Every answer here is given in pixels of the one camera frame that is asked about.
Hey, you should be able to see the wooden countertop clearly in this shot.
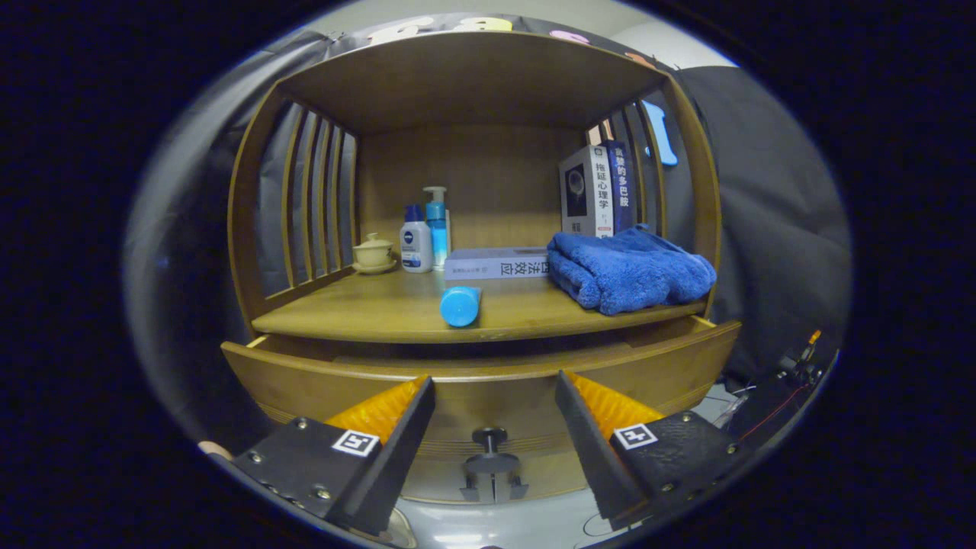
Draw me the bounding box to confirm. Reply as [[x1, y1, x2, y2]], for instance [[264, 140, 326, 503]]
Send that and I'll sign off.
[[252, 263, 710, 344]]

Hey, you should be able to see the blue pump bottle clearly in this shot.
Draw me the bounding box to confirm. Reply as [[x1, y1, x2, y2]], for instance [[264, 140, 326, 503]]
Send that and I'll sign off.
[[423, 186, 451, 269]]

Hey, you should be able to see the white bottle with blue cap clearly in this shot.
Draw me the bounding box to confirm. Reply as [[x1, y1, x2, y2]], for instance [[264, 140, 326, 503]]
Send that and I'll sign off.
[[400, 204, 434, 274]]

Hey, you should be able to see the wooden drawer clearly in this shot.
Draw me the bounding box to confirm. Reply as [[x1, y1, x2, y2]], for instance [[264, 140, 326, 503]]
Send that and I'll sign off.
[[221, 319, 742, 458]]

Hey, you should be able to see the black backdrop cloth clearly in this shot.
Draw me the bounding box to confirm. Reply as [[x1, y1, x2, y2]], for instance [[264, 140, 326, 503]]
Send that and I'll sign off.
[[126, 11, 851, 435]]

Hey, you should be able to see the wooden cabinet door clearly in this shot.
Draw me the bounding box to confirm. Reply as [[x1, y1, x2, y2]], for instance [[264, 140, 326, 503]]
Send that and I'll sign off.
[[396, 454, 495, 506], [492, 450, 594, 504]]

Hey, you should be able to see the blue tube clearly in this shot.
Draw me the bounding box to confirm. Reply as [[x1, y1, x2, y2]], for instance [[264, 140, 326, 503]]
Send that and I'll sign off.
[[439, 286, 483, 329]]

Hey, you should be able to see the upright blue book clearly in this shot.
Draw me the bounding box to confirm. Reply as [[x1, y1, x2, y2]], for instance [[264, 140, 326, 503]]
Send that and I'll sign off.
[[602, 139, 635, 233]]

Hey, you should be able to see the folded blue towel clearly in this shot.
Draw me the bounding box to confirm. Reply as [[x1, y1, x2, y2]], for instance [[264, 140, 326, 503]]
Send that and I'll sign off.
[[547, 223, 718, 316]]

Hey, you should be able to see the lidded ceramic tea cup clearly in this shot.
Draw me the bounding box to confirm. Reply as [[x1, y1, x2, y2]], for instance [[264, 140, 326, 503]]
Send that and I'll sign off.
[[352, 233, 398, 275]]

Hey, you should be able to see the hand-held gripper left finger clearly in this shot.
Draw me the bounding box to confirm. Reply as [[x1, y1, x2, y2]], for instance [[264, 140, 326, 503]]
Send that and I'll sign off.
[[233, 375, 437, 536]]

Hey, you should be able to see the black device with orange tip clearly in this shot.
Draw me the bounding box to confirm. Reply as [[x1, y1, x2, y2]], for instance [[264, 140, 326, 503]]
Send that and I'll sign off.
[[774, 329, 828, 382]]

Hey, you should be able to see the flat white book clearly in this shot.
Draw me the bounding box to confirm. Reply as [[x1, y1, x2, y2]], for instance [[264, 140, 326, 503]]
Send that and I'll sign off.
[[445, 246, 551, 281]]

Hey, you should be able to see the wooden cabinet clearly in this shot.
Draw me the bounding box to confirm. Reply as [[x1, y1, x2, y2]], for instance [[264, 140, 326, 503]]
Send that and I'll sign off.
[[221, 30, 742, 506]]

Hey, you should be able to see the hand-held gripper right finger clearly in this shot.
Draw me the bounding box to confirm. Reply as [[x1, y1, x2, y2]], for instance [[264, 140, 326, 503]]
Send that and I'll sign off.
[[554, 371, 752, 531]]

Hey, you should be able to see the upright white book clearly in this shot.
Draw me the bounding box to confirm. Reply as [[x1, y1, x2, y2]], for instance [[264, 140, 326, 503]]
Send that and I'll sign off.
[[559, 145, 615, 239]]

